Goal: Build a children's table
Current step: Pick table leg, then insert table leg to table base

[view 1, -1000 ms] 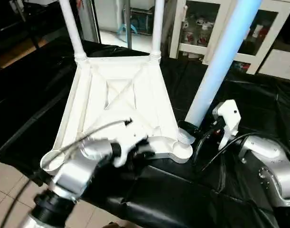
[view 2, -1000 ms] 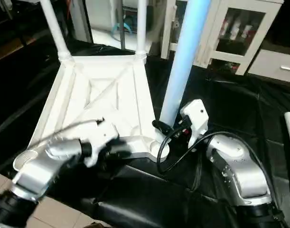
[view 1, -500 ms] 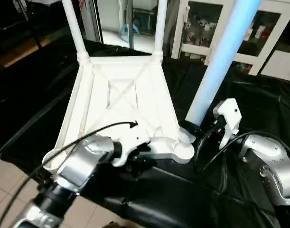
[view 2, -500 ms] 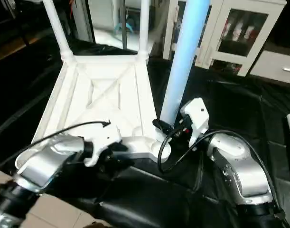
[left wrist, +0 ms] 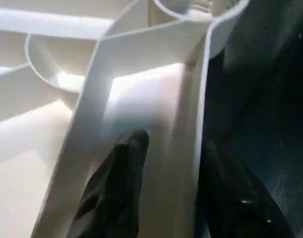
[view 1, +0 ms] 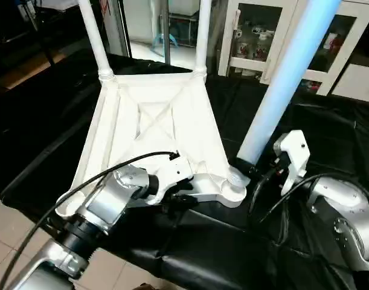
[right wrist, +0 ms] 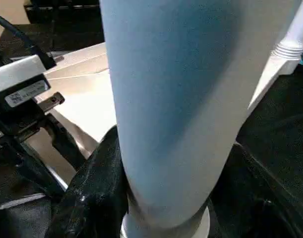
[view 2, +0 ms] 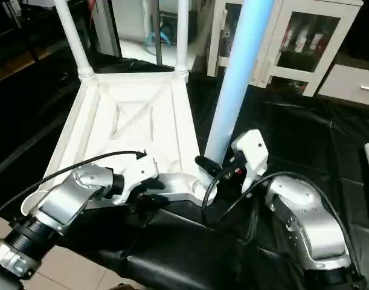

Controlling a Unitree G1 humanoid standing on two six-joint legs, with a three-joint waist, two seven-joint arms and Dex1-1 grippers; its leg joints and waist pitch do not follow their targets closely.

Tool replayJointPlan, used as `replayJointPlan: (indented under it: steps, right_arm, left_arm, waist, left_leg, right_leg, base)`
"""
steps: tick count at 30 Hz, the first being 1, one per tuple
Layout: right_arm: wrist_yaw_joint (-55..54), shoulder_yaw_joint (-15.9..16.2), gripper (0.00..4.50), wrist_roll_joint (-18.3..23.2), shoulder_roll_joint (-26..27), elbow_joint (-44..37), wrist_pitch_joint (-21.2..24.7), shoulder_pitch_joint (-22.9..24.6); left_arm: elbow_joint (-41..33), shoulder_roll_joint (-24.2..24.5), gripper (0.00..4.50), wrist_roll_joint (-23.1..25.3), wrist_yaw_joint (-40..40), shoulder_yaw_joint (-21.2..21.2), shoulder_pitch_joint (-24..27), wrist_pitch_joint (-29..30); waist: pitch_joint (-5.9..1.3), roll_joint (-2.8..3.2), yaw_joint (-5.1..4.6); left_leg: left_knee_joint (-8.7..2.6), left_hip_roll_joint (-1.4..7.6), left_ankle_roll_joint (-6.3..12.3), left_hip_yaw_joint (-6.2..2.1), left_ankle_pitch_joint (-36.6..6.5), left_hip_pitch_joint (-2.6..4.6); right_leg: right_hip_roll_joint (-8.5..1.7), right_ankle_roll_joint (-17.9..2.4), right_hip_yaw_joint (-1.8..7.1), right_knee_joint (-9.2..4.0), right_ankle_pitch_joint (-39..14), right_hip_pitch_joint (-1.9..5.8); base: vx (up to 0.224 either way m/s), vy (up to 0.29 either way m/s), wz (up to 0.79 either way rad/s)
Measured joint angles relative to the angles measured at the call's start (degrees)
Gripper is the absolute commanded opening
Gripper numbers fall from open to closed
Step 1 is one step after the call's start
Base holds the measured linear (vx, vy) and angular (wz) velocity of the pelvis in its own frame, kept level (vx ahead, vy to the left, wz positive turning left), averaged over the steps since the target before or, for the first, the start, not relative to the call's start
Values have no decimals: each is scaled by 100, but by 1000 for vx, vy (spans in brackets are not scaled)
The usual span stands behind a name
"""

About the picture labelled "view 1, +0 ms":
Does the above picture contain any white drawer unit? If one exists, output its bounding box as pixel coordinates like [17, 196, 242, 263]
[347, 63, 369, 105]

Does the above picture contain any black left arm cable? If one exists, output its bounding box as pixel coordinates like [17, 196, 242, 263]
[0, 151, 180, 290]

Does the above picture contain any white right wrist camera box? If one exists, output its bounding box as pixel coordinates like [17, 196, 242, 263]
[274, 130, 310, 197]

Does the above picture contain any white plastic table top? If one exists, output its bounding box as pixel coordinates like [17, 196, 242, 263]
[54, 66, 248, 219]

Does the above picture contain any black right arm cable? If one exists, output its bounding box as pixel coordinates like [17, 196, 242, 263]
[248, 172, 354, 242]

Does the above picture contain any black table mat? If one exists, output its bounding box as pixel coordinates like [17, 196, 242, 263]
[0, 48, 369, 290]

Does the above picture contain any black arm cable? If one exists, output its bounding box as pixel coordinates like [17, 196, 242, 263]
[248, 172, 354, 242]
[0, 151, 180, 290]

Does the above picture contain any white glass door cabinet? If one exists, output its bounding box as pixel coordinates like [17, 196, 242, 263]
[217, 0, 369, 96]

